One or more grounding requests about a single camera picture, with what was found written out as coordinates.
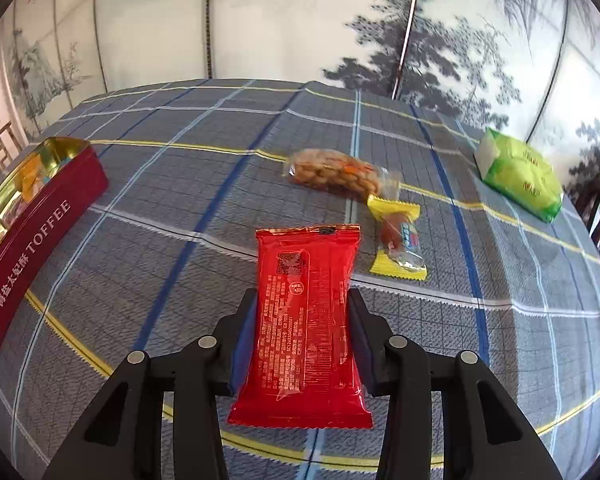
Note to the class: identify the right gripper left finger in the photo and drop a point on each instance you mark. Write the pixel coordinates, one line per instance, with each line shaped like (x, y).
(119, 434)

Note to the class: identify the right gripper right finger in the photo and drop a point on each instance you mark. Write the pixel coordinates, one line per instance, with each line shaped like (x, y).
(485, 434)

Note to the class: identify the red snack packet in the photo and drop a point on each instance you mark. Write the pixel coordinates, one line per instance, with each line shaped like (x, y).
(302, 372)

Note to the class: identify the yellow date candy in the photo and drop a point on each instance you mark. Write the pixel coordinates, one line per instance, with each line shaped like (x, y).
(398, 250)

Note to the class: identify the orange snack packet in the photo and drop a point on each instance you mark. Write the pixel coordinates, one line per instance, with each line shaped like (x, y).
(32, 178)

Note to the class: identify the red toffee tin box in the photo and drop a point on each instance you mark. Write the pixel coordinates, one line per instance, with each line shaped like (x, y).
(29, 232)

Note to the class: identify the green tissue pack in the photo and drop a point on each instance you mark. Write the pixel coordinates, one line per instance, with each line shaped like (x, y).
(520, 173)

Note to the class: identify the plaid blue tablecloth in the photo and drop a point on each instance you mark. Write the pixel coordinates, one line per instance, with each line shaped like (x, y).
(195, 168)

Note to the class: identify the painted folding screen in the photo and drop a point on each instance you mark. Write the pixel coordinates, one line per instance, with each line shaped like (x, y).
(529, 68)

